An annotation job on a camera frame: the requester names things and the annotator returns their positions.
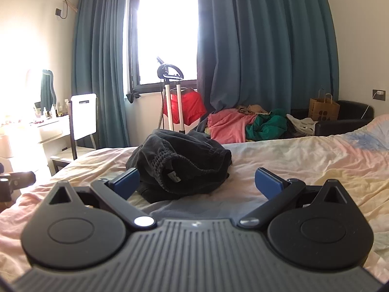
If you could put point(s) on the pastel bed sheet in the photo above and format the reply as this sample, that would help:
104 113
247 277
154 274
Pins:
304 164

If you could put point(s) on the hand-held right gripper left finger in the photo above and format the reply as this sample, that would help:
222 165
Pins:
128 183

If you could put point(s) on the beige garment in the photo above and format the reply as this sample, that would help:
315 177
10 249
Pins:
252 109

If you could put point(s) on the black curtain tie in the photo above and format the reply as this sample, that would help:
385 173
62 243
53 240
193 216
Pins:
133 96

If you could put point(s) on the hanging green towel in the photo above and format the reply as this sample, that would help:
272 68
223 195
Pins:
48 88

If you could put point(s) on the pink garment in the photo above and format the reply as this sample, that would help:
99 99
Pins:
226 126

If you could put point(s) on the teal curtain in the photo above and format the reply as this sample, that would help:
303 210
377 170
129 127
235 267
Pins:
267 42
94 67

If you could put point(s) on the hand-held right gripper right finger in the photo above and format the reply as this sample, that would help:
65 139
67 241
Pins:
267 184

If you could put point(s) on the black leather sofa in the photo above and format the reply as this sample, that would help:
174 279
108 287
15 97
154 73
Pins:
343 121

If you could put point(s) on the green garment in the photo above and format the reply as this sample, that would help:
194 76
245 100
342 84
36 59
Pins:
267 126

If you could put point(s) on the brown paper bag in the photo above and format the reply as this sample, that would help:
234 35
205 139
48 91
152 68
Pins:
323 109

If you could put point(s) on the white garment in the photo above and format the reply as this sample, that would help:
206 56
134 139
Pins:
301 124

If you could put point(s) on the white desk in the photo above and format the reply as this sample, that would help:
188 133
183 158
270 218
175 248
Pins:
51 129

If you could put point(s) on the dark wall socket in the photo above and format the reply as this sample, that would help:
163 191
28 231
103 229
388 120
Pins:
379 94

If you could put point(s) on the dark framed window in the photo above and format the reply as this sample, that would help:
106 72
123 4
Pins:
165 33

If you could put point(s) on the black wall adapter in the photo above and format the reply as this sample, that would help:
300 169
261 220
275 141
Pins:
58 12

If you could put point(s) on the white backed chair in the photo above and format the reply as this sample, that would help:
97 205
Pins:
83 115

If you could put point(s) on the black pants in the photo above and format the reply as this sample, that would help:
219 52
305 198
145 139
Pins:
182 164

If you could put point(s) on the red garment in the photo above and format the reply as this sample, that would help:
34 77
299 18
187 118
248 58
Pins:
191 105

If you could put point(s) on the garment steamer stand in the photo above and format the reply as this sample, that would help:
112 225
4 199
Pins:
171 73

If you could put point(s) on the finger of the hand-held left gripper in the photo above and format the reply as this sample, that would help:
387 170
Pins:
22 178

